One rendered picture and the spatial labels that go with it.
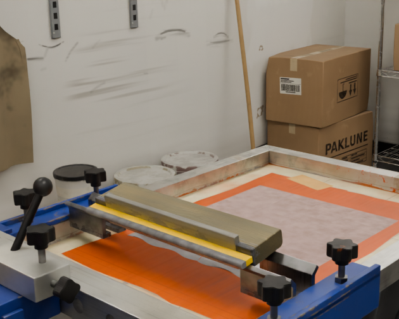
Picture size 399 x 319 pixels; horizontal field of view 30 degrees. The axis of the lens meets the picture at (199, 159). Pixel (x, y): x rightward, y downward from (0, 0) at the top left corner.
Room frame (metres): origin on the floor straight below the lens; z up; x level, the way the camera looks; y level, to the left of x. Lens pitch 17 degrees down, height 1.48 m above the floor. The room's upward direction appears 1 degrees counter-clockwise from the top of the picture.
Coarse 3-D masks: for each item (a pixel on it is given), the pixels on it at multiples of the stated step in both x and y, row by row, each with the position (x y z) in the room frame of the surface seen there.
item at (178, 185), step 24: (216, 168) 1.57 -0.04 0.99; (240, 168) 1.63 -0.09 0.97; (312, 168) 1.63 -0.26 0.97; (336, 168) 1.58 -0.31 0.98; (360, 168) 1.55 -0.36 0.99; (168, 192) 1.46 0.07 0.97; (24, 240) 1.20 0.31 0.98; (360, 264) 1.05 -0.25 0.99; (384, 264) 1.05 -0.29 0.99; (384, 288) 1.04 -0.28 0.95
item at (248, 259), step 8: (96, 208) 1.20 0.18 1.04; (104, 208) 1.20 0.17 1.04; (120, 216) 1.16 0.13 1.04; (128, 216) 1.16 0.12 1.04; (144, 224) 1.12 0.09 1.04; (152, 224) 1.12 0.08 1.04; (168, 232) 1.08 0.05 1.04; (176, 232) 1.08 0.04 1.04; (192, 240) 1.05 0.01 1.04; (200, 240) 1.05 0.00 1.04; (216, 248) 1.02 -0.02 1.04; (224, 248) 1.01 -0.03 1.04; (240, 256) 0.98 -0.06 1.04; (248, 256) 0.98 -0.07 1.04; (248, 264) 0.97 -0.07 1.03
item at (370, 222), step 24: (312, 216) 1.35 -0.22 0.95; (336, 216) 1.35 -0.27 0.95; (360, 216) 1.35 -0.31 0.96; (384, 216) 1.34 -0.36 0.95; (288, 240) 1.24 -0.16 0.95; (312, 240) 1.23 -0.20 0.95; (360, 240) 1.23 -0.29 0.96; (384, 240) 1.23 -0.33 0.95; (192, 264) 1.14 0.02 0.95; (144, 288) 1.06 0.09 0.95; (168, 288) 1.06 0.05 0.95; (192, 288) 1.05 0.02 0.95; (216, 288) 1.05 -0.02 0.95; (216, 312) 0.97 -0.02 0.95; (240, 312) 0.97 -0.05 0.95; (264, 312) 0.97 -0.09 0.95
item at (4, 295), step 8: (0, 288) 0.90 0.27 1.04; (0, 296) 0.87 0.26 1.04; (8, 296) 0.87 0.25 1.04; (16, 296) 0.87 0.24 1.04; (0, 304) 0.85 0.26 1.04; (8, 304) 0.86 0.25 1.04; (16, 304) 0.86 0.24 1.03; (24, 304) 0.87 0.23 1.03; (32, 304) 0.88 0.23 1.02; (40, 304) 0.89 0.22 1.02; (48, 304) 0.90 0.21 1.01; (56, 304) 0.91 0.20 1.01; (0, 312) 0.85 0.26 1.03; (8, 312) 0.85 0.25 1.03; (24, 312) 0.87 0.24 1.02; (32, 312) 0.88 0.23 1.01; (40, 312) 0.89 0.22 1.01; (48, 312) 0.90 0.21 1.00; (56, 312) 0.91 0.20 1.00
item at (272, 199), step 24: (240, 192) 1.51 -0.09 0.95; (264, 192) 1.50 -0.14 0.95; (288, 192) 1.50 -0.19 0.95; (312, 192) 1.50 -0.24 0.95; (336, 192) 1.49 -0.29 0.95; (240, 216) 1.36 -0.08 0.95; (264, 216) 1.36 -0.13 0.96; (288, 216) 1.35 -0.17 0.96; (120, 240) 1.26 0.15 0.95; (96, 264) 1.15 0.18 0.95; (120, 264) 1.15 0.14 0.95; (144, 264) 1.15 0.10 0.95; (168, 264) 1.15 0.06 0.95
